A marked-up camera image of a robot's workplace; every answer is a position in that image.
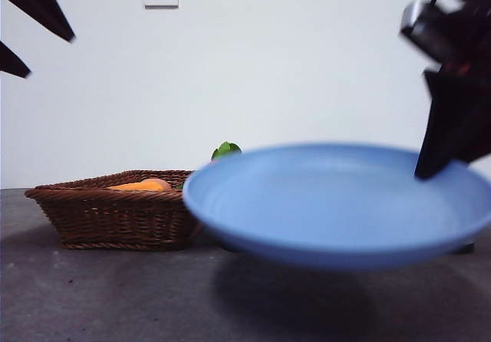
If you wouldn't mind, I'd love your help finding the orange corn cob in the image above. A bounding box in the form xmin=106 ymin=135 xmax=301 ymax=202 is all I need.
xmin=107 ymin=179 xmax=166 ymax=192

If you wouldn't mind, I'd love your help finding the blue round plate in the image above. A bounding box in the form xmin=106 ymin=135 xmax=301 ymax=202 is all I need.
xmin=182 ymin=143 xmax=491 ymax=272

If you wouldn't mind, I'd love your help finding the orange carrot with green leaves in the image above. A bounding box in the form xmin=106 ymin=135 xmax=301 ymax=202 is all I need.
xmin=209 ymin=141 xmax=243 ymax=166

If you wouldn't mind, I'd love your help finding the brown wicker basket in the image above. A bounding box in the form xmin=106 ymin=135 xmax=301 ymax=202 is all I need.
xmin=24 ymin=169 xmax=203 ymax=252

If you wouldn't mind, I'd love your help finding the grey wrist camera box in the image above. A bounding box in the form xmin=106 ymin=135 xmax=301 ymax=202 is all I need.
xmin=399 ymin=0 xmax=463 ymax=65

